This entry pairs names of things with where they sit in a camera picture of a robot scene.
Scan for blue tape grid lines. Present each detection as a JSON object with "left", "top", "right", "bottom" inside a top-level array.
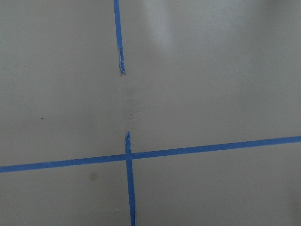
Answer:
[{"left": 0, "top": 0, "right": 301, "bottom": 226}]

